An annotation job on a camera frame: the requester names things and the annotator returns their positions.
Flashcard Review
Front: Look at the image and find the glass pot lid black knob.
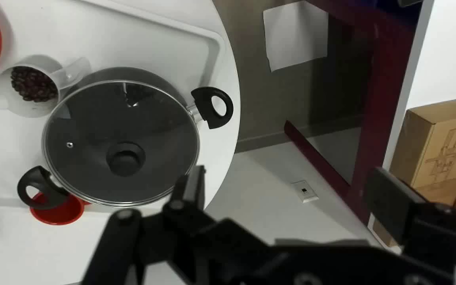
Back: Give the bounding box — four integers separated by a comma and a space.
42, 79, 203, 207

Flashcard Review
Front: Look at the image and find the white paper sheet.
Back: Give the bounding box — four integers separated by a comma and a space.
262, 0, 331, 72

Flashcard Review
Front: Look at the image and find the floor socket plate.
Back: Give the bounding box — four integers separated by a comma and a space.
290, 178, 320, 204

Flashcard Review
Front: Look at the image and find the dark red desk frame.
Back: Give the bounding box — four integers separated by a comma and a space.
282, 0, 425, 224

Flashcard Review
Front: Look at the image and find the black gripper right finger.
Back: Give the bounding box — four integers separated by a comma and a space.
365, 166, 456, 254

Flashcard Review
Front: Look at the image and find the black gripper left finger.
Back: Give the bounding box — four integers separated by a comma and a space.
165, 163, 209, 223

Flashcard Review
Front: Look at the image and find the small red cup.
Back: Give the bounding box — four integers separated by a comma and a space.
29, 190, 89, 228

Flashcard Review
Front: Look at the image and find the black cooking pot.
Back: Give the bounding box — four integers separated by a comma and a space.
16, 66, 236, 210

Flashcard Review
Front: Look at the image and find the small printed cardboard box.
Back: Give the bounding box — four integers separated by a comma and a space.
390, 96, 456, 209

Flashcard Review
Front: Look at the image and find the clear plastic measuring jug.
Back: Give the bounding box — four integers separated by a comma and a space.
0, 53, 92, 118

